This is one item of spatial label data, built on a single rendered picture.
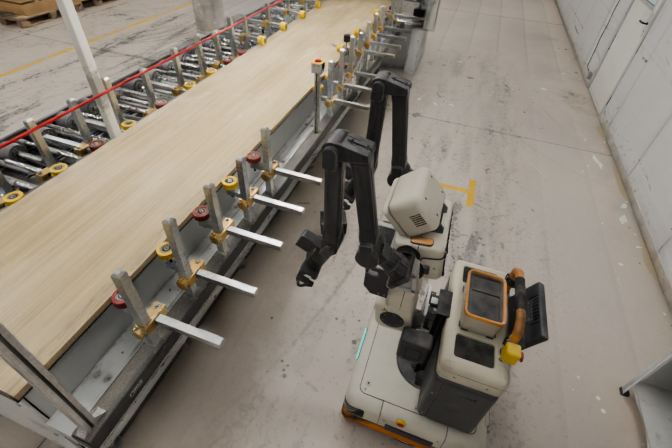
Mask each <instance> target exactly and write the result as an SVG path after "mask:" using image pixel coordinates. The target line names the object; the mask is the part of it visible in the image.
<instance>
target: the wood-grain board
mask: <svg viewBox="0 0 672 448"><path fill-rule="evenodd" d="M391 5H392V3H390V2H383V1H376V0H326V1H325V2H323V3H322V6H321V8H316V7H315V8H314V9H312V10H311V11H309V12H308V13H306V18H305V19H301V18H299V19H297V20H295V21H294V22H292V23H291V24H289V25H288V29H287V31H281V30H280V31H279V32H277V33H275V34H274V35H272V36H271V37H269V38H268V39H267V43H266V45H265V46H264V45H257V46H255V47H254V48H252V49H251V50H249V51H248V52H246V53H245V54H243V55H242V56H240V57H239V58H237V59H235V60H234V61H232V62H231V63H229V64H228V65H226V66H225V67H223V68H222V69H220V70H219V71H217V72H215V73H214V74H212V75H211V76H209V77H208V78H206V79H205V80H203V81H202V82H200V83H198V84H197V85H195V86H194V87H192V88H191V89H189V90H188V91H186V92H185V93H183V94H182V95H180V96H178V97H177V98H175V99H174V100H172V101H171V102H169V103H168V104H166V105H165V106H163V107H162V108H160V109H158V110H157V111H155V112H154V113H152V114H151V115H149V116H148V117H146V118H145V119H143V120H142V121H140V122H138V123H137V124H135V125H134V126H132V127H131V128H129V129H128V130H126V131H125V132H123V133H122V134H120V135H118V136H117V137H115V138H114V139H112V140H111V141H109V142H108V143H106V144H105V145H103V146H102V147H100V148H98V149H97V150H95V151H94V152H92V153H91V154H89V155H88V156H86V157H85V158H83V159H82V160H80V161H78V162H77V163H75V164H74V165H72V166H71V167H69V168H68V169H66V170H65V171H63V172H62V173H60V174H58V175H57V176H55V177H54V178H52V179H51V180H49V181H48V182H46V183H45V184H43V185H42V186H40V187H38V188H37V189H35V190H34V191H32V192H31V193H29V194H28V195H26V196H25V197H23V198H22V199H20V200H18V201H17V202H15V203H14V204H12V205H11V206H9V207H8V208H6V209H5V210H3V211H2V212H0V322H1V323H2V324H3V325H4V326H5V327H6V328H7V329H8V330H9V331H10V332H11V333H12V334H13V335H14V336H15V337H16V338H17V339H18V340H19V341H20V343H21V344H22V345H23V346H24V347H25V348H26V349H27V350H28V351H29V352H30V353H31V354H32V355H33V356H34V357H35V358H36V359H37V360H38V361H39V362H40V363H41V364H42V365H43V366H44V367H45V368H46V369H47V370H48V369H49V368H50V367H51V366H52V364H53V363H54V362H55V361H56V360H57V359H58V358H59V357H60V356H61V355H62V354H63V353H64V352H65V351H66V350H67V349H68V348H69V347H70V345H71V344H72V343H73V342H74V341H75V340H76V339H77V338H78V337H79V336H80V335H81V334H82V333H83V332H84V331H85V330H86V329H87V328H88V326H89V325H90V324H91V323H92V322H93V321H94V320H95V319H96V318H97V317H98V316H99V315H100V314H101V313H102V312H103V311H104V310H105V308H106V307H107V306H108V305H109V304H110V303H111V302H112V301H111V296H112V294H113V292H114V291H116V290H117V288H116V286H115V284H114V282H113V281H112V279H111V277H110V275H111V274H112V273H113V272H115V271H116V270H117V269H118V268H119V269H122V270H125V271H127V273H128V275H129V277H130V279H131V281H132V280H133V279H134V278H135V277H136V276H137V275H138V274H139V273H140V272H141V270H142V269H143V268H144V267H145V266H146V265H147V264H148V263H149V262H150V261H151V260H152V259H153V258H154V257H155V256H156V255H157V252H156V249H157V247H158V246H159V245H160V244H161V243H164V242H168V240H167V237H166V234H165V231H164V228H163V226H162V223H161V221H163V220H164V219H165V218H166V217H167V216H170V217H173V218H175V219H176V222H177V225H178V229H179V230H180V229H181V228H182V227H183V226H184V225H185V224H186V223H187V222H188V221H189V220H190V219H191V218H192V217H193V213H192V212H193V210H194V208H196V207H198V206H202V205H204V204H205V203H206V198H205V194H204V190H203V185H204V184H205V183H206V182H211V183H214V184H215V188H216V191H217V190H218V189H219V188H220V187H221V186H222V180H223V178H225V177H227V176H231V175H232V174H233V173H234V172H235V171H236V170H237V169H236V162H235V159H236V158H237V157H238V156H243V157H245V159H246V160H247V158H246V155H247V154H248V153H249V152H252V151H255V150H256V149H257V148H258V147H259V146H260V145H261V144H262V143H261V133H260V129H261V128H262V127H263V126H267V127H269V130H270V134H271V133H272V132H273V131H274V130H275V129H276V128H277V127H278V126H279V125H280V124H281V123H282V122H283V120H284V119H285V118H286V117H287V116H288V115H289V114H290V113H291V112H292V111H293V110H294V109H295V108H296V107H297V106H298V105H299V104H300V103H301V101H302V100H303V99H304V98H305V97H306V96H307V95H308V94H309V93H310V92H311V91H312V90H313V85H314V73H311V62H312V61H313V60H314V59H321V60H325V71H324V72H323V73H322V74H321V80H322V79H323V78H324V77H325V73H326V72H328V62H329V61H330V60H334V67H335V66H336V64H337V63H338V62H339V56H340V53H339V52H337V51H336V48H337V47H333V46H331V45H330V44H331V43H335V44H338V43H343V44H345V46H346V43H345V42H344V41H343V37H344V34H350V35H353V31H354V28H355V27H357V28H360V29H361V30H364V31H366V30H367V29H366V27H367V22H368V21H371V20H372V21H373V22H374V16H373V11H374V9H379V11H381V7H382V6H385V11H388V10H389V6H391ZM353 36H354V35H353ZM31 387H32V386H31V385H30V384H29V383H28V382H27V381H26V380H25V379H24V378H23V377H21V376H20V375H19V374H18V373H17V372H16V371H15V370H14V369H12V368H11V367H10V366H9V365H8V364H7V363H6V362H5V361H4V360H2V359H1V358H0V391H1V392H3V393H5V394H7V395H9V396H11V397H13V398H15V399H17V400H19V399H20V398H21V397H22V396H23V395H24V394H25V393H26V392H27V391H28V390H29V389H30V388H31Z"/></svg>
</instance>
